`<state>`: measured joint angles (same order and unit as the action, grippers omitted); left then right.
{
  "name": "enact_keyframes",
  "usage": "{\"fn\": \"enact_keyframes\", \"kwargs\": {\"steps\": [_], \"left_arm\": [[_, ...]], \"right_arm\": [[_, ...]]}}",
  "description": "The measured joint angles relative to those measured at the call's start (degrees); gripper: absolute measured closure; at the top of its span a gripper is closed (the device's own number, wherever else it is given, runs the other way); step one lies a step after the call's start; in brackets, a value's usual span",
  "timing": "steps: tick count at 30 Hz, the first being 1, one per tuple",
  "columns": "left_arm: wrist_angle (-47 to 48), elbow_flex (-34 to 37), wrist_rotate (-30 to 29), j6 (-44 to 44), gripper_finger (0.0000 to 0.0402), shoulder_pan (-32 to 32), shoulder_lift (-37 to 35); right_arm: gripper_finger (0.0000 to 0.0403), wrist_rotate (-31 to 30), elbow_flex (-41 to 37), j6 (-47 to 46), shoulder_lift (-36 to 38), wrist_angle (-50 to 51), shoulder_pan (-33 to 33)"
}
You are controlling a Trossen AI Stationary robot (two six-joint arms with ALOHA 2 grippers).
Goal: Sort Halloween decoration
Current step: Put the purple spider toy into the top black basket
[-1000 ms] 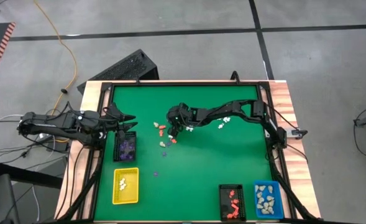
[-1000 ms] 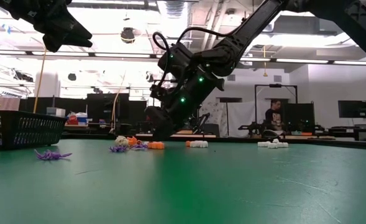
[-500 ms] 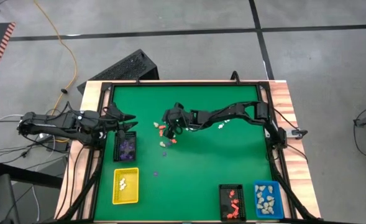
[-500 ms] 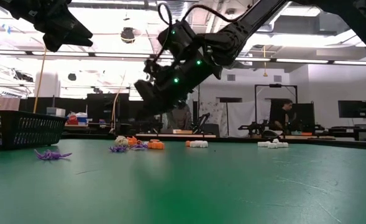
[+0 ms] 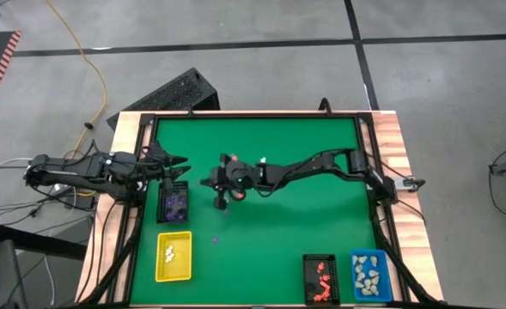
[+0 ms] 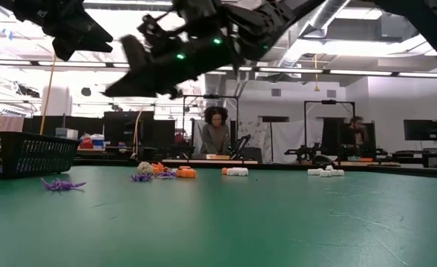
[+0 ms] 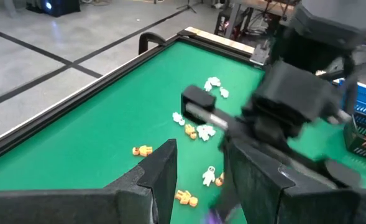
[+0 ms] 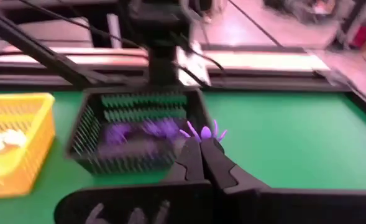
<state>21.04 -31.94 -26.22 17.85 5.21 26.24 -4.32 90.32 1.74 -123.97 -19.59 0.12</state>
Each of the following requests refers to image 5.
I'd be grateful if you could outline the black plastic mesh basket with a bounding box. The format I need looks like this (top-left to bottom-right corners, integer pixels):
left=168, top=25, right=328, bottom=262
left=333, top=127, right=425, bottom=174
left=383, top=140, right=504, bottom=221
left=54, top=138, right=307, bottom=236
left=302, top=253, right=342, bottom=306
left=155, top=180, right=190, bottom=224

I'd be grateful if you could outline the black floor beam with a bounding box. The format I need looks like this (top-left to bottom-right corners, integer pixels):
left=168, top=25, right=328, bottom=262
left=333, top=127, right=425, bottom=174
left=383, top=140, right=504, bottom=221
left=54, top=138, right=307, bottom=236
left=0, top=222, right=88, bottom=262

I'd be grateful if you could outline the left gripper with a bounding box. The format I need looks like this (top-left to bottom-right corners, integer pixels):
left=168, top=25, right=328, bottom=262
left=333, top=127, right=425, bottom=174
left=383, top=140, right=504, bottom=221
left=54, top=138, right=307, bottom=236
left=140, top=140, right=192, bottom=184

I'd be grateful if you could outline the yellow plastic mesh basket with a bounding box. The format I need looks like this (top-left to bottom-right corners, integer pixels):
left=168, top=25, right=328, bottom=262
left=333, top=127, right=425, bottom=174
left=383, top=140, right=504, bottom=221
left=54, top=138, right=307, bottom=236
left=155, top=231, right=193, bottom=283

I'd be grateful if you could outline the black metal table frame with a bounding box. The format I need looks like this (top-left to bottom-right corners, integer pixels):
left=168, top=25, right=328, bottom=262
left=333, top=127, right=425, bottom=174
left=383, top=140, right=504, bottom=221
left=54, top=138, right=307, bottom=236
left=74, top=97, right=447, bottom=309

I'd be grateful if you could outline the black perforated computer case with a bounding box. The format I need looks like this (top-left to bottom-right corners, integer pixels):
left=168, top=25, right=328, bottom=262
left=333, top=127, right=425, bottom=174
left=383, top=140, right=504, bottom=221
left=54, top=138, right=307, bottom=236
left=106, top=67, right=222, bottom=131

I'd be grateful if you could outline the white floor cable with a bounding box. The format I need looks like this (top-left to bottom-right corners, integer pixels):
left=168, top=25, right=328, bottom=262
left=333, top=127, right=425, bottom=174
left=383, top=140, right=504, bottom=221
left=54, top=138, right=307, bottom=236
left=0, top=157, right=34, bottom=169

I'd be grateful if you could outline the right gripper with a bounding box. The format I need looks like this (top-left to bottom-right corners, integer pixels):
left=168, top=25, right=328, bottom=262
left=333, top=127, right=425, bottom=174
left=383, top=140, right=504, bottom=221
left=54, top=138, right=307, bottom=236
left=199, top=165, right=260, bottom=211

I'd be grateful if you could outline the yellow cable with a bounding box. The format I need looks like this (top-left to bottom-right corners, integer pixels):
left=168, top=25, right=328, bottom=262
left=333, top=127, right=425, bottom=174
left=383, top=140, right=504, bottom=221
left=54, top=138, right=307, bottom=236
left=46, top=0, right=108, bottom=167

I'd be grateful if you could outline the wooden table board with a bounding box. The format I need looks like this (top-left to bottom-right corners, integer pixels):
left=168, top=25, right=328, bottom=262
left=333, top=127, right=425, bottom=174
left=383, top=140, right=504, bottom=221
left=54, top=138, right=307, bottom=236
left=75, top=110, right=445, bottom=308

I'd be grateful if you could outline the blue plastic mesh basket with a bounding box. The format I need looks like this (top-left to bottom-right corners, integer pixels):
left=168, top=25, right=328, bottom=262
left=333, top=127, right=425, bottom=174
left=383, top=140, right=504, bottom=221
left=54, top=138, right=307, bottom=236
left=350, top=248, right=394, bottom=304

